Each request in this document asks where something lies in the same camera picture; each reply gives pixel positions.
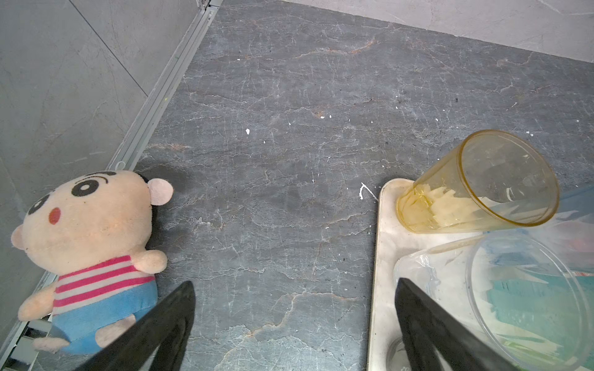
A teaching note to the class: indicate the clear glass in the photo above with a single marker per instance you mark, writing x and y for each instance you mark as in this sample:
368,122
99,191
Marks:
458,275

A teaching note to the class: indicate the aluminium rail frame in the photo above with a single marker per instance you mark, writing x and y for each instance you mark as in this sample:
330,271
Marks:
83,86

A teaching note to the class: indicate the teal glass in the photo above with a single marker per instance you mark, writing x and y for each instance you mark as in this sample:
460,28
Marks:
544,317

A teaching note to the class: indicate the pink plush doll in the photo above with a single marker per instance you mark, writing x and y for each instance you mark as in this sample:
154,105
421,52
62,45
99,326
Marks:
92,233

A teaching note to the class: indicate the beige plastic tray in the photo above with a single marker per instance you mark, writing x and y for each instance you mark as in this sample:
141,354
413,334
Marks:
394,242

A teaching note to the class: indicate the tall yellow glass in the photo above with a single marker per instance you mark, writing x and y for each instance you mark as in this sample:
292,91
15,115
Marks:
492,181

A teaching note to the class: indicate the blue glass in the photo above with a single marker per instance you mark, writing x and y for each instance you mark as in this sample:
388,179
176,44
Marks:
569,234

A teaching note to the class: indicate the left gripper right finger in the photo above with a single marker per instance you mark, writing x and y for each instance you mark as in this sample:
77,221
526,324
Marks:
433,337

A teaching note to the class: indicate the dark grey glass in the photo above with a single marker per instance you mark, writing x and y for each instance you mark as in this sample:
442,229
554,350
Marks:
397,359

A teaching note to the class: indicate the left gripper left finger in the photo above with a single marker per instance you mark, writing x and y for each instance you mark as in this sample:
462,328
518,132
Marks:
162,333

